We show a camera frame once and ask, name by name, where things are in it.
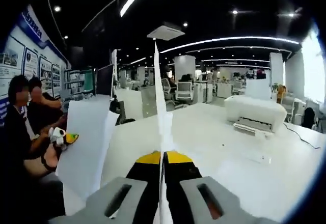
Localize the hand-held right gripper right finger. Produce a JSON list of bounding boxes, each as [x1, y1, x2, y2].
[[162, 150, 275, 224]]

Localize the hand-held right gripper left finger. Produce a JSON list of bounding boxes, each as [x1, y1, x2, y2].
[[48, 150, 161, 224]]

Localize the person's left hand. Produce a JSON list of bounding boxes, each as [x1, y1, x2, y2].
[[42, 142, 62, 169]]

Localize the metal shelf rack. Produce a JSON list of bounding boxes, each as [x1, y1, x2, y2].
[[63, 68, 97, 101]]

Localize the white low cabinet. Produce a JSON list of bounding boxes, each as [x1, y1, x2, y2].
[[114, 88, 145, 121]]

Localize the white mesh office chair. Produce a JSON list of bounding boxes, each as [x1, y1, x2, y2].
[[175, 80, 196, 107], [161, 77, 177, 105]]

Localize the large dark hanging display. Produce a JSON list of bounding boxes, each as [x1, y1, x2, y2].
[[81, 0, 120, 69]]

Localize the white inkjet printer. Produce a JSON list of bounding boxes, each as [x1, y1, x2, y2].
[[224, 94, 288, 137]]

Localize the printer feed paper bundle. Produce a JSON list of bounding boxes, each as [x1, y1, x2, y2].
[[244, 78, 273, 100]]

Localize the ceiling air conditioner panel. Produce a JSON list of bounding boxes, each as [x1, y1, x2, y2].
[[146, 22, 186, 41]]

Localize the orange object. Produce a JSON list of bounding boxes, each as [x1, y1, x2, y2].
[[277, 83, 288, 104]]

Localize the thin ceiling light strip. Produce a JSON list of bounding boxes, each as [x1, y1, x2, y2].
[[159, 36, 301, 54]]

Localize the large bright window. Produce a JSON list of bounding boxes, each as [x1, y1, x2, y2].
[[302, 26, 326, 105]]

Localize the black wrist strap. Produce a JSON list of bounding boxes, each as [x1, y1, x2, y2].
[[40, 155, 58, 173]]

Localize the blue white wall poster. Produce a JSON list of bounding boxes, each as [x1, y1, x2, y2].
[[0, 4, 71, 130]]

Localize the black printer power cable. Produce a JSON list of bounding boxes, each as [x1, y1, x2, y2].
[[283, 122, 321, 150]]

